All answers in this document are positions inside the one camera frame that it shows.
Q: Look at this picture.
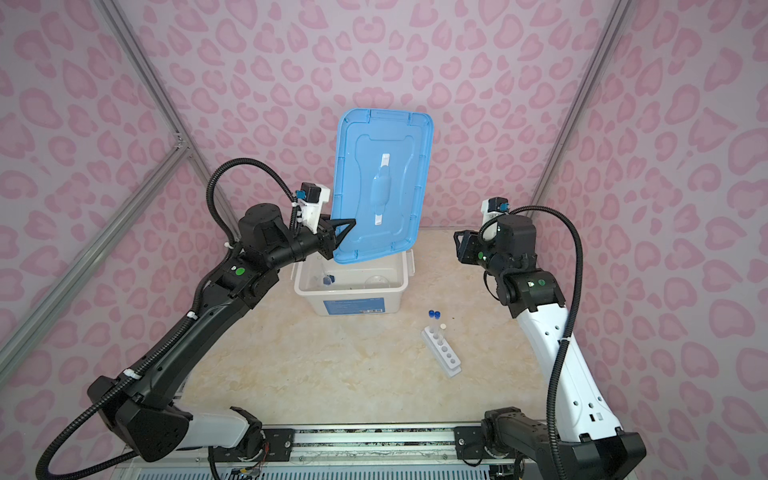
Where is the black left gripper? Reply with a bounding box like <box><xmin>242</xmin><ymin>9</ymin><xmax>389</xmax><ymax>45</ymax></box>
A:
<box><xmin>266</xmin><ymin>214</ymin><xmax>356</xmax><ymax>274</ymax></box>

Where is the blue plastic bin lid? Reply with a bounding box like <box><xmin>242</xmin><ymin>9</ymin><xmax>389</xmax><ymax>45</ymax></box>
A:
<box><xmin>331</xmin><ymin>108</ymin><xmax>434</xmax><ymax>265</ymax></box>

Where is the clear glass petri dish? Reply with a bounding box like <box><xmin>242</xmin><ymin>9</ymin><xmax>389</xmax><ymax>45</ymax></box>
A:
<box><xmin>364</xmin><ymin>275</ymin><xmax>391</xmax><ymax>289</ymax></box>

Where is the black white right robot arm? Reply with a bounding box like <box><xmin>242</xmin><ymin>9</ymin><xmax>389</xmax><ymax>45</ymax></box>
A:
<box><xmin>453</xmin><ymin>214</ymin><xmax>646</xmax><ymax>479</ymax></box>

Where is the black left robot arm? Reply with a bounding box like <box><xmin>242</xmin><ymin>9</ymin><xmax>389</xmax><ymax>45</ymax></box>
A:
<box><xmin>100</xmin><ymin>203</ymin><xmax>356</xmax><ymax>462</ymax></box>

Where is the white plastic storage bin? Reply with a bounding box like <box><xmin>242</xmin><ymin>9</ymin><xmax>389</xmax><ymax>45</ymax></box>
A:
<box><xmin>291</xmin><ymin>250</ymin><xmax>415</xmax><ymax>316</ymax></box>

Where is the white test tube rack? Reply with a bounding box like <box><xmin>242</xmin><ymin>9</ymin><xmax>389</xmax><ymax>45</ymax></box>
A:
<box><xmin>421</xmin><ymin>326</ymin><xmax>462</xmax><ymax>378</ymax></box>

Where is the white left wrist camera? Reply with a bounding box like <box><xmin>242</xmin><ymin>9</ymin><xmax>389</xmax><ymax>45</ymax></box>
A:
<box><xmin>296</xmin><ymin>182</ymin><xmax>331</xmax><ymax>234</ymax></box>

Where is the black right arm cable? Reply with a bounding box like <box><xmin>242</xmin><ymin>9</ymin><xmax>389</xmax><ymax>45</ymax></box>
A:
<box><xmin>476</xmin><ymin>205</ymin><xmax>586</xmax><ymax>480</ymax></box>

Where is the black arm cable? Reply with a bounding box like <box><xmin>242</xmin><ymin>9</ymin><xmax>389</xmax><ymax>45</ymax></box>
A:
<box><xmin>34</xmin><ymin>157</ymin><xmax>298</xmax><ymax>480</ymax></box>
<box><xmin>476</xmin><ymin>205</ymin><xmax>586</xmax><ymax>480</ymax></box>

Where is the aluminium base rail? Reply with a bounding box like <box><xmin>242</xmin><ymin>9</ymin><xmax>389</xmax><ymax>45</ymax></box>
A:
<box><xmin>112</xmin><ymin>408</ymin><xmax>559</xmax><ymax>479</ymax></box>

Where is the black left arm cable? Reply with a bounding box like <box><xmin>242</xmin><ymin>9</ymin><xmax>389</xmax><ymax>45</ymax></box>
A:
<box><xmin>34</xmin><ymin>157</ymin><xmax>298</xmax><ymax>480</ymax></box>

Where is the diagonal aluminium frame bar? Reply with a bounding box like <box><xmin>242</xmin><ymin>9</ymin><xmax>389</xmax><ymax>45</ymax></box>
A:
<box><xmin>1</xmin><ymin>143</ymin><xmax>189</xmax><ymax>385</ymax></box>

